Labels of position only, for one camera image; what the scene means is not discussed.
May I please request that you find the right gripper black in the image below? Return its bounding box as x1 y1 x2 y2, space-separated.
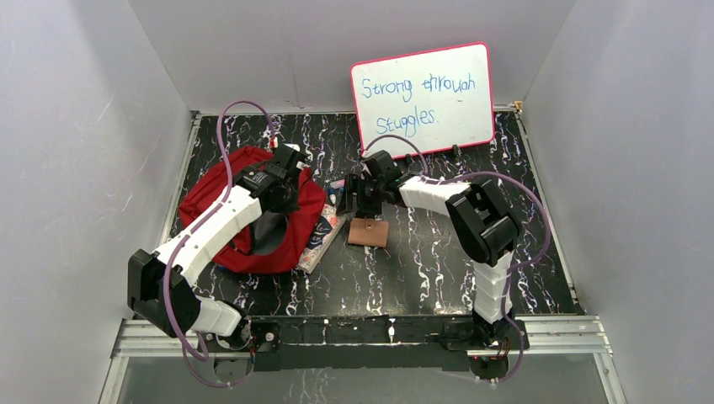
335 173 385 217

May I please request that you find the Little Women paperback book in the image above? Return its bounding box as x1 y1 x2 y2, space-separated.
296 204 345 274

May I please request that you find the red student backpack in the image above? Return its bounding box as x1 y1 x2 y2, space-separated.
178 163 326 274

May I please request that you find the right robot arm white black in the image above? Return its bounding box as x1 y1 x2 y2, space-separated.
336 151 521 348

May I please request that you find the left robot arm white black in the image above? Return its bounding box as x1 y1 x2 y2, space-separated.
127 160 325 350

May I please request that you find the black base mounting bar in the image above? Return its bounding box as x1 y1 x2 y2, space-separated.
207 314 530 378

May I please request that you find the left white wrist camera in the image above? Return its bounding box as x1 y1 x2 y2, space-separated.
274 144 307 176

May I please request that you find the whiteboard with pink frame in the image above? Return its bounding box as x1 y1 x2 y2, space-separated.
350 42 495 157

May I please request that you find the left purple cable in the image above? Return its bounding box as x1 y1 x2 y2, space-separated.
163 100 280 389

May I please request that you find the aluminium frame rail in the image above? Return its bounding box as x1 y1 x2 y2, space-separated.
99 315 626 403

